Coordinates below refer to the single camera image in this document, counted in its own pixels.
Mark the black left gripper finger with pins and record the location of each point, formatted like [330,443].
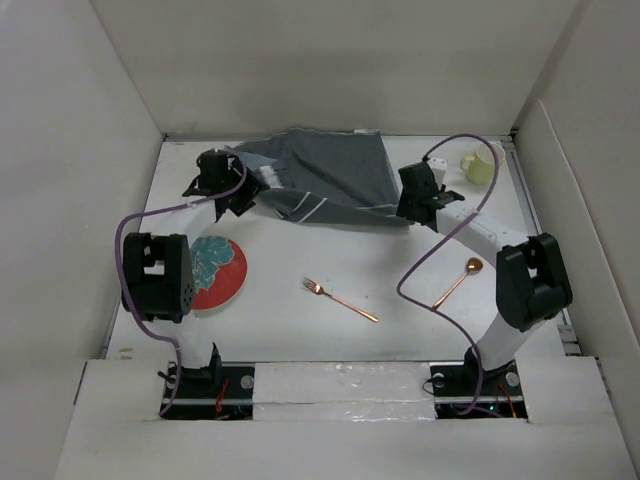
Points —
[236,205]
[250,188]

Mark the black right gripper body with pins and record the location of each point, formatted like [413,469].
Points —
[404,208]

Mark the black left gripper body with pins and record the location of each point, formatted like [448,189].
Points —
[234,174]

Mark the grey striped cloth placemat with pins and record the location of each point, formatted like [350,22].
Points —
[316,177]

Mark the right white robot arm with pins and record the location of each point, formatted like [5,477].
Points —
[532,284]

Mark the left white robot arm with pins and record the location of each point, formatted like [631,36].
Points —
[154,266]

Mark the red and teal round plate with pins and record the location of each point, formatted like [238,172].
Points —
[219,269]

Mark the yellow-green mug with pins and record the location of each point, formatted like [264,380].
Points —
[479,167]

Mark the copper spoon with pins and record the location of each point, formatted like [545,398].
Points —
[473,266]

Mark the copper fork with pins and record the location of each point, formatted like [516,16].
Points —
[317,289]

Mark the white foam front board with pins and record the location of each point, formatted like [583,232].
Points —
[545,391]

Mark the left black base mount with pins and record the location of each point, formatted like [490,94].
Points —
[229,399]

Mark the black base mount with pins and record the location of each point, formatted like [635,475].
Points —
[456,392]
[229,399]

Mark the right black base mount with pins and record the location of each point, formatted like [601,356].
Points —
[456,392]

